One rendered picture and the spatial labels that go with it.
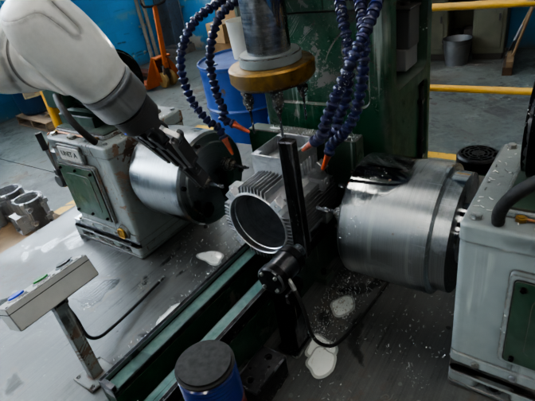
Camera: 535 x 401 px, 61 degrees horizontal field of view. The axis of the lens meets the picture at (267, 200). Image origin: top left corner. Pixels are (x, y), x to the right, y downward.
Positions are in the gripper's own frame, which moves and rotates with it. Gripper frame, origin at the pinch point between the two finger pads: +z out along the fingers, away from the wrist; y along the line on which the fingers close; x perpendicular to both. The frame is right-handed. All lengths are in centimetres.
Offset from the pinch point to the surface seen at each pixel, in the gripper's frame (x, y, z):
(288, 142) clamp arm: -7.5, -20.4, -3.5
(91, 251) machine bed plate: 19, 57, 33
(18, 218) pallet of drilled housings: 13, 220, 98
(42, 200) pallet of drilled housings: -4, 218, 103
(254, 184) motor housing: -5.1, -6.0, 11.3
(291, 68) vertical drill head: -23.8, -13.5, -3.9
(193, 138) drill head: -13.1, 16.3, 9.8
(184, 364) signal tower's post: 30, -34, -21
